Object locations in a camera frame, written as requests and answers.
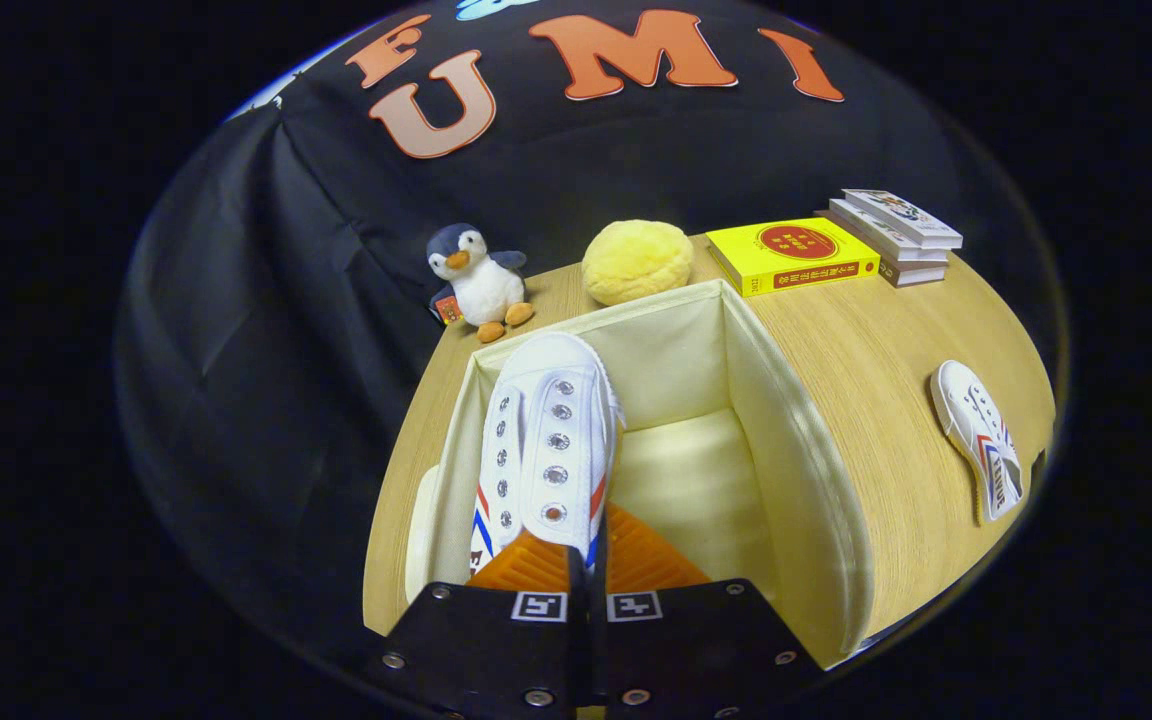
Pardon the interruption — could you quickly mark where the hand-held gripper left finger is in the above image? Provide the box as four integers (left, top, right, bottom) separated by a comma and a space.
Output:
366, 528, 592, 720

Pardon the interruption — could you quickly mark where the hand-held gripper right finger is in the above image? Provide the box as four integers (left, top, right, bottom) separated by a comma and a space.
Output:
591, 500, 827, 720

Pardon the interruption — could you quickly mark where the cream fabric storage box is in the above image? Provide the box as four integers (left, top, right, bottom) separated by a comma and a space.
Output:
414, 279, 872, 669

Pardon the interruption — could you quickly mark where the white striped canvas shoe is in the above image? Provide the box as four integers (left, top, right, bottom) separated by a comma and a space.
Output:
468, 332, 625, 581
930, 360, 1025, 524

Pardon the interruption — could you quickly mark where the penguin plush toy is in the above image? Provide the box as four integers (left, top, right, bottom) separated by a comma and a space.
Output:
426, 222, 535, 345

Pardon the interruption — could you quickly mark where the yellow plush ball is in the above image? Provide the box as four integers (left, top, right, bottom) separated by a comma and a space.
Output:
581, 219, 695, 307

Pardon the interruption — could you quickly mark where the yellow book with red circle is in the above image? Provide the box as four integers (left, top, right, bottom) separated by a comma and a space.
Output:
705, 218, 881, 298

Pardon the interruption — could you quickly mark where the brown cover book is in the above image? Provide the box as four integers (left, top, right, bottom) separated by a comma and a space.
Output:
816, 208, 949, 289

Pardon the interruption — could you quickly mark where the white illustrated cover book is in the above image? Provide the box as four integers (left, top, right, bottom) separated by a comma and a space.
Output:
842, 188, 964, 251

